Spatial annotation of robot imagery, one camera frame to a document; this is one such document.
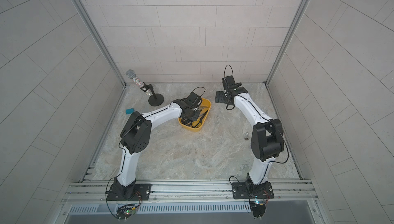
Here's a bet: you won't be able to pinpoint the large black scissors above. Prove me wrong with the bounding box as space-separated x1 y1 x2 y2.
189 109 208 129

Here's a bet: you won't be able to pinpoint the yellow plastic storage box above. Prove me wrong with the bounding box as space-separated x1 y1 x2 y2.
178 98 211 132

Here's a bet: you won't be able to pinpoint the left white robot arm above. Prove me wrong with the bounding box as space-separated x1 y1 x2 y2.
106 95 202 201

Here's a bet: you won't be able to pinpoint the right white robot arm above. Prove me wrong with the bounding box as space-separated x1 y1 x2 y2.
215 91 285 200

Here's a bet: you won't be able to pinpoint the black scissors in box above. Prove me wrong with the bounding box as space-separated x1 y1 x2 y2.
181 117 193 126

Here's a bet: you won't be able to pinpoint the glitter microphone on stand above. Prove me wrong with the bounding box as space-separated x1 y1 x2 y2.
126 70 164 107

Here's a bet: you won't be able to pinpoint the teal sponge block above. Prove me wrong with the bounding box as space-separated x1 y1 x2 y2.
125 108 134 115

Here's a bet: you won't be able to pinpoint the left green circuit board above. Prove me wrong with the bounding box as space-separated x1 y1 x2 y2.
116 204 136 222

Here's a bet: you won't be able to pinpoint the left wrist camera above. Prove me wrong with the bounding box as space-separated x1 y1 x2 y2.
187 92 202 109

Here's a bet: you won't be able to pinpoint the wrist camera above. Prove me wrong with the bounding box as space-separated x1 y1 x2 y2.
222 75 242 91
187 92 202 109

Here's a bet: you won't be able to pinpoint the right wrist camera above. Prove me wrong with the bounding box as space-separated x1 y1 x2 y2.
222 75 242 91

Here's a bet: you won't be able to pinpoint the aluminium mounting rail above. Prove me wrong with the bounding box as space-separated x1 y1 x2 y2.
61 179 318 204

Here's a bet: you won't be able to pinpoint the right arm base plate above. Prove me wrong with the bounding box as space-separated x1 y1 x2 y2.
231 181 275 200

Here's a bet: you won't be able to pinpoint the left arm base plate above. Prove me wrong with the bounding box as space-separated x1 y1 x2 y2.
106 184 152 201

